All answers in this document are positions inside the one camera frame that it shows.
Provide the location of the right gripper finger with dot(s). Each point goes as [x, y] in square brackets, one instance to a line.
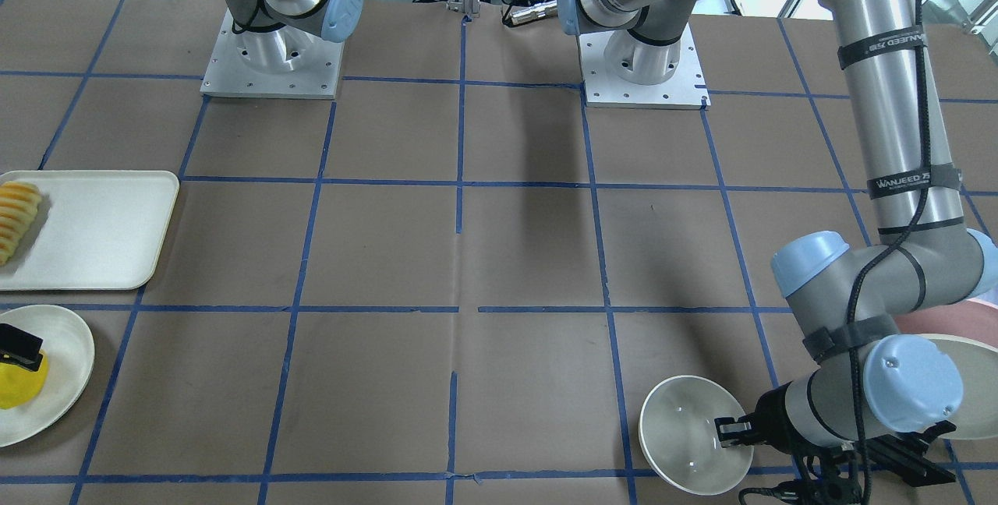
[21, 349]

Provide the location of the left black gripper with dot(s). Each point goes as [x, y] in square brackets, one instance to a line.
[770, 415]

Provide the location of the yellow lemon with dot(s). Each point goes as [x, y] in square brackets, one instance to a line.
[19, 385]

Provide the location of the cream bowl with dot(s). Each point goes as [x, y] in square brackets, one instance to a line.
[679, 439]

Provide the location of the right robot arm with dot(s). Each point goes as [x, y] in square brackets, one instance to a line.
[102, 103]

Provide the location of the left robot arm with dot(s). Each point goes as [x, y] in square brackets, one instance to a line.
[871, 379]

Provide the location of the cream round plate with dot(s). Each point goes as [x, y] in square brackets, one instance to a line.
[69, 353]

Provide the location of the cream rectangular tray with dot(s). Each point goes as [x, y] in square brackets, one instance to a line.
[97, 230]

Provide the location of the sliced yellow fruit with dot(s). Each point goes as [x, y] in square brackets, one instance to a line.
[20, 202]

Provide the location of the black dish rack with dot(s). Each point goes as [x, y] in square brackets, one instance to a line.
[904, 455]

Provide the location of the cream plate in rack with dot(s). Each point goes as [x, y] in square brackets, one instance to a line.
[976, 361]

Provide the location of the pink plate in rack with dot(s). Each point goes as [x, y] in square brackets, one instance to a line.
[973, 318]

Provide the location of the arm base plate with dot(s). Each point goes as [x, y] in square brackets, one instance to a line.
[283, 64]
[621, 72]

